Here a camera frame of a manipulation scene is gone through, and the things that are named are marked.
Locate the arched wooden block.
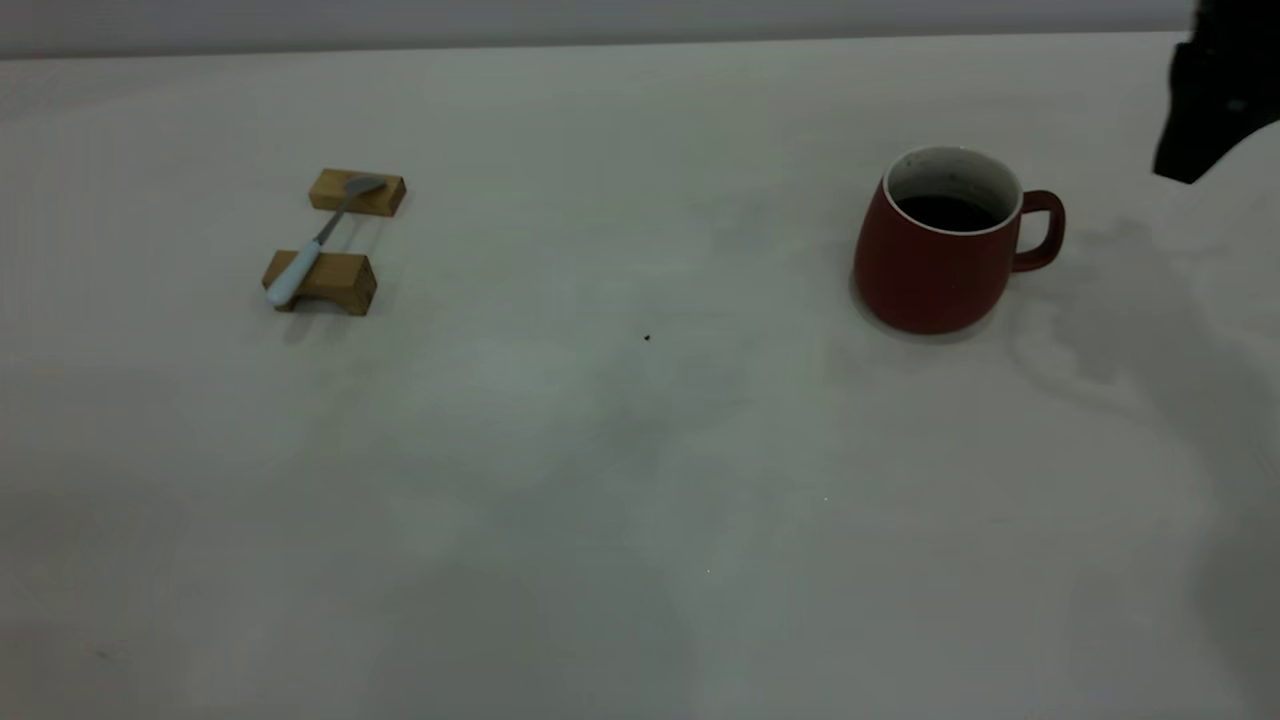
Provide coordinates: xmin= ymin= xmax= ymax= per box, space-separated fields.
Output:
xmin=262 ymin=250 xmax=379 ymax=318

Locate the white-handled metal spoon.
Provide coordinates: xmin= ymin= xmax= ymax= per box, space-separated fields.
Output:
xmin=265 ymin=176 xmax=388 ymax=308

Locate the flat rectangular wooden block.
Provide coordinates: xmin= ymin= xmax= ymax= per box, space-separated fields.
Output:
xmin=308 ymin=168 xmax=408 ymax=219

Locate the dark coffee liquid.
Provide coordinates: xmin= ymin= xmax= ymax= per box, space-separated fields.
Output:
xmin=892 ymin=193 xmax=997 ymax=234

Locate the red ceramic mug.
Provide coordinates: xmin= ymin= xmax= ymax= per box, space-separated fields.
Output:
xmin=853 ymin=146 xmax=1066 ymax=336

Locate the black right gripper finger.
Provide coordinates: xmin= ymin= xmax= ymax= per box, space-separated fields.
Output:
xmin=1152 ymin=0 xmax=1280 ymax=185

